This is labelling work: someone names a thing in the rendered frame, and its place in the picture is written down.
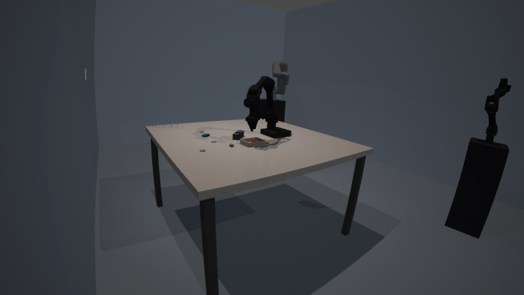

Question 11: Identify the beige rectangular tray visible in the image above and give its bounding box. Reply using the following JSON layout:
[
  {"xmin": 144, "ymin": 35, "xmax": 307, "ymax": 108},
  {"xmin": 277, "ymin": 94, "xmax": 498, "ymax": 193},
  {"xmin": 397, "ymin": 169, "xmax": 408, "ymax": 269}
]
[{"xmin": 240, "ymin": 137, "xmax": 265, "ymax": 148}]

